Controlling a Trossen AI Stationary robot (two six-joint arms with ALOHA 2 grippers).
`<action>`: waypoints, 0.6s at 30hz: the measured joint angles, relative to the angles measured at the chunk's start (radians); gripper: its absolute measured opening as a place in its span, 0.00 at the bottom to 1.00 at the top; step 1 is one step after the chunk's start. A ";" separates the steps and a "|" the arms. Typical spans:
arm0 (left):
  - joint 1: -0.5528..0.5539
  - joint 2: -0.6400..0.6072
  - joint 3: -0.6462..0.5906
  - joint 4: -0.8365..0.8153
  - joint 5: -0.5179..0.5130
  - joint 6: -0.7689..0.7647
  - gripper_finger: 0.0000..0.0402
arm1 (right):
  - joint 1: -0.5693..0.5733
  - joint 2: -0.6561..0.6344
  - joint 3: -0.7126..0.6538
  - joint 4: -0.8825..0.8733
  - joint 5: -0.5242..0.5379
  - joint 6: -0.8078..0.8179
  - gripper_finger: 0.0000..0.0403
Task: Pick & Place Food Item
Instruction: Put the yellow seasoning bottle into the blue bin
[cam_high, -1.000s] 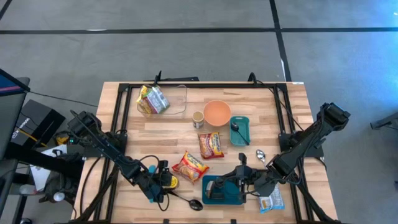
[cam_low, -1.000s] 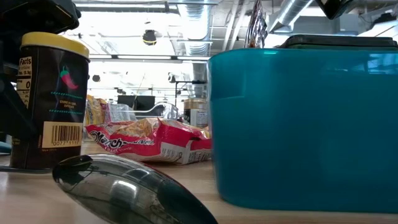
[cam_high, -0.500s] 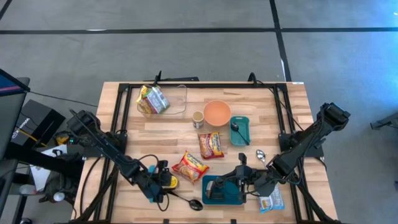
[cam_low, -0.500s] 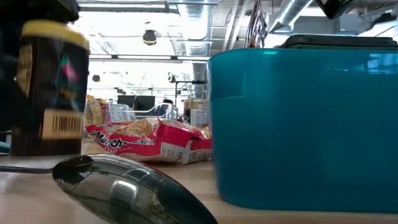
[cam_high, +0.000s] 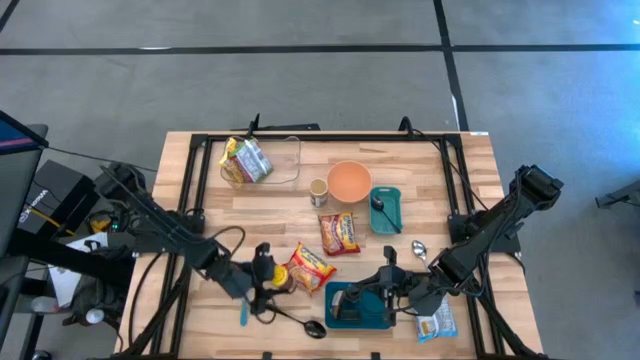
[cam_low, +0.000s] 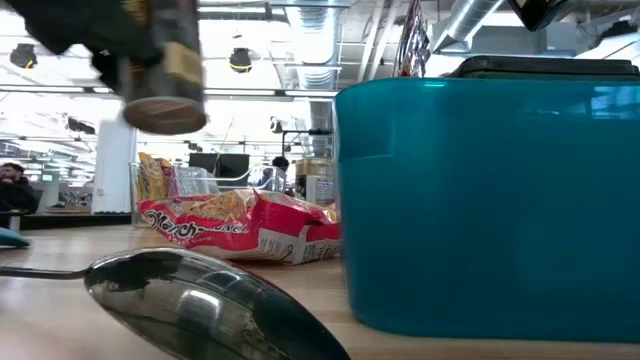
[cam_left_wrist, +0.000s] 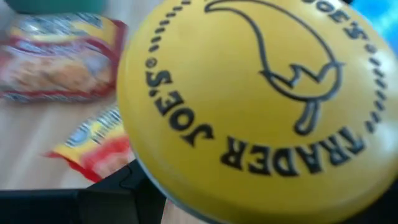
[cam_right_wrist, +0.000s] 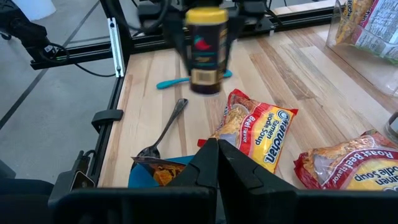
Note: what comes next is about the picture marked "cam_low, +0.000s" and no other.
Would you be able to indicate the small foil sauce packet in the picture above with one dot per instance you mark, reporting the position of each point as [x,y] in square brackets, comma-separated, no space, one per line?
[412,45]

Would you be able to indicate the black shiny metal spoon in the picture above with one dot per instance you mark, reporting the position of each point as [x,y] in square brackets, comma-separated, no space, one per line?
[200,310]

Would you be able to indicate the large teal blue bin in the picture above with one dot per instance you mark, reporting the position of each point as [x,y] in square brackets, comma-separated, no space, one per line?
[485,210]

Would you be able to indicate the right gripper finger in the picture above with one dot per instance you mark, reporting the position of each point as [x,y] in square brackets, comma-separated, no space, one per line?
[537,12]

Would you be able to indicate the black aluminium rig frame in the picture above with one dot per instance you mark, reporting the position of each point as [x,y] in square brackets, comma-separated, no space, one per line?
[75,221]

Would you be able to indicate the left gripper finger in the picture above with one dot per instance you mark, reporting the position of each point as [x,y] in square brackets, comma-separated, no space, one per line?
[117,67]

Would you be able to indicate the yellow ramen noodle packet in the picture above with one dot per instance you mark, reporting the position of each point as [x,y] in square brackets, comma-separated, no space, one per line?
[152,175]

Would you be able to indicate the clear plastic container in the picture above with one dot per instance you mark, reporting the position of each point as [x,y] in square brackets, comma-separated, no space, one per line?
[265,185]

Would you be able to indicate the silver ventilation duct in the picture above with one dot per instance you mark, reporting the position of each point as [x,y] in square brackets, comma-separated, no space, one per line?
[312,45]
[470,20]

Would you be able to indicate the small beige cup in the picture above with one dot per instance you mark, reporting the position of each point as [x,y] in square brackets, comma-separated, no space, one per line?
[315,187]

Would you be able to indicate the yellow lid spice can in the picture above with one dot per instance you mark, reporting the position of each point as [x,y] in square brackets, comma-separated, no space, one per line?
[170,105]

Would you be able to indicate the black background monitor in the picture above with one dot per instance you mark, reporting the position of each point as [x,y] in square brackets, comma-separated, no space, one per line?
[230,161]

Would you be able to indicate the person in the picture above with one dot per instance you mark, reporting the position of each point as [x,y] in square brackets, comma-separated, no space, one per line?
[280,163]
[15,192]

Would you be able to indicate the red ramen noodle packet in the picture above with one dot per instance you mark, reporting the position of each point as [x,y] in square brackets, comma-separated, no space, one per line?
[240,225]

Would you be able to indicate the black ceiling lamp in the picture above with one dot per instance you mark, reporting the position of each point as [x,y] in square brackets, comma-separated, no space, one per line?
[80,125]
[276,125]

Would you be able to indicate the black metal stand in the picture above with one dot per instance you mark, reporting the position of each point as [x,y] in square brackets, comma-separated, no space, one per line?
[300,132]

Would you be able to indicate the dark green spice tin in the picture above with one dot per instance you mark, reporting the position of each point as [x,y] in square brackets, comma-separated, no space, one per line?
[545,67]

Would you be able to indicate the blue plastic spoon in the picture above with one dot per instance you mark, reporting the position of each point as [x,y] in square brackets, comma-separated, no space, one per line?
[10,238]

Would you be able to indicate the black pendant ceiling speaker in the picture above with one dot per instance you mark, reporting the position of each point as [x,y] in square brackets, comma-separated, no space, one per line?
[23,55]
[240,59]

